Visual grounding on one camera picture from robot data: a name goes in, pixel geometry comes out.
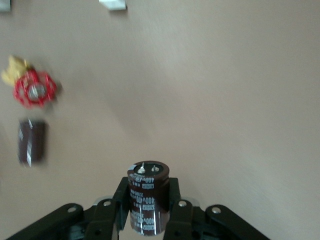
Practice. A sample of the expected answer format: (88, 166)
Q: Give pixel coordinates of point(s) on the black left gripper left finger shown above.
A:
(100, 220)

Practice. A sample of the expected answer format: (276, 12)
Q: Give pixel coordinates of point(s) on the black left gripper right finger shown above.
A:
(185, 220)

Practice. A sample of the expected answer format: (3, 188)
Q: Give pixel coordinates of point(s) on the short capacitor with white print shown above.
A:
(147, 195)

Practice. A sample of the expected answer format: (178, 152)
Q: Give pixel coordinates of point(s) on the long dark brown capacitor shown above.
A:
(31, 142)

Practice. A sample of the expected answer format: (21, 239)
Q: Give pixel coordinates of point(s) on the brown table mat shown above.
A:
(200, 100)

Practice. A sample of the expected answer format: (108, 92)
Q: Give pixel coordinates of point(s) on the white curved plastic clamp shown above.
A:
(112, 3)

